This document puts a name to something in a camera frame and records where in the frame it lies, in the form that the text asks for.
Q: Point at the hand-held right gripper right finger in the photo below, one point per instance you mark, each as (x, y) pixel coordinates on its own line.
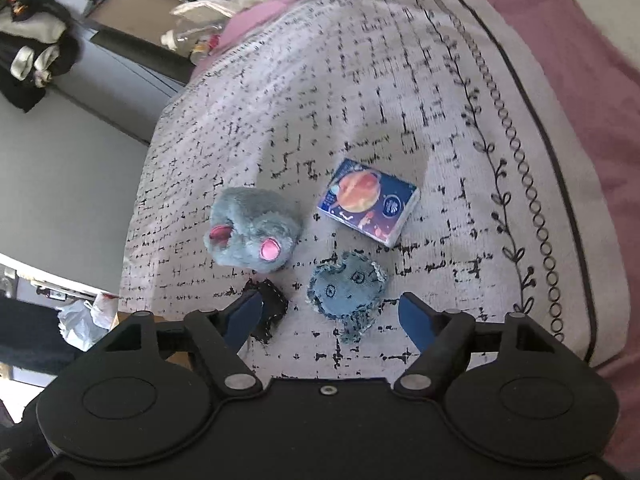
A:
(413, 316)

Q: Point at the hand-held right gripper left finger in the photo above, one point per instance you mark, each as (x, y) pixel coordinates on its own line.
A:
(248, 311)

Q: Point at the black stitched fabric pouch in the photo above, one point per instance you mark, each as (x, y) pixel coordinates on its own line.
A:
(270, 310)

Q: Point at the blue denim soft toy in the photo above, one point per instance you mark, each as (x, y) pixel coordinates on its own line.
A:
(347, 291)

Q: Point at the grey plush mouse toy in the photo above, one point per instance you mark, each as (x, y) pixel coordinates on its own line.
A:
(252, 232)

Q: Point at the blue tissue packet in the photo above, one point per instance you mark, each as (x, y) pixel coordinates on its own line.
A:
(367, 201)

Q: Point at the white plastic bag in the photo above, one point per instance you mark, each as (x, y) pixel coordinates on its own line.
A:
(82, 321)

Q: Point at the white patterned blanket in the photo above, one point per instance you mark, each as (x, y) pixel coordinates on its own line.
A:
(380, 125)

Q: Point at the grey cabinet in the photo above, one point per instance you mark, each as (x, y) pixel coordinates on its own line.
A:
(125, 50)

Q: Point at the clutter of bottles and bags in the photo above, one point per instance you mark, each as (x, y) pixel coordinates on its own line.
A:
(220, 15)

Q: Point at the pile of dark clothes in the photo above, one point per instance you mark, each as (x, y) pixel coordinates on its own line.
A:
(35, 40)

